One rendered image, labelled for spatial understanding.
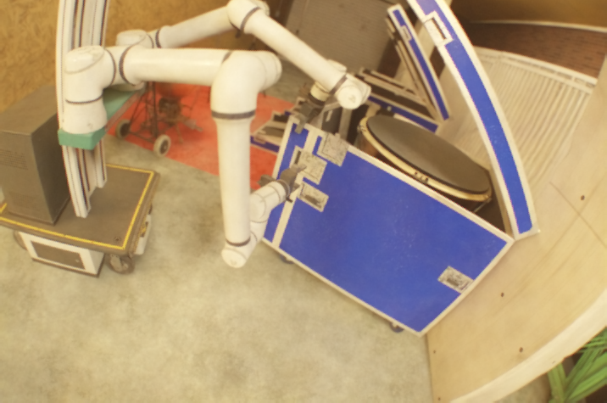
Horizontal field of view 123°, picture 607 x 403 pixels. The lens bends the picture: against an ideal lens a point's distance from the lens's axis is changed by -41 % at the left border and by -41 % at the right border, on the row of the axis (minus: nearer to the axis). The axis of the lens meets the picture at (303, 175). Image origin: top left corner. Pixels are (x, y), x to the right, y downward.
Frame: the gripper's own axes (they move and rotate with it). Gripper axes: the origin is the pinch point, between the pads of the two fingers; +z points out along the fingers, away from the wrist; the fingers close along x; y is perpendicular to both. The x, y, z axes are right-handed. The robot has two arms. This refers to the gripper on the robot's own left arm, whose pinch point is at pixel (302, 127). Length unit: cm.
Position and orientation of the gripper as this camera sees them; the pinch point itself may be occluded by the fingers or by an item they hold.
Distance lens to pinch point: 131.0
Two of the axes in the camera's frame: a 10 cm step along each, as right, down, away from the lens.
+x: 4.8, -3.3, 8.1
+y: 7.6, 6.1, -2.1
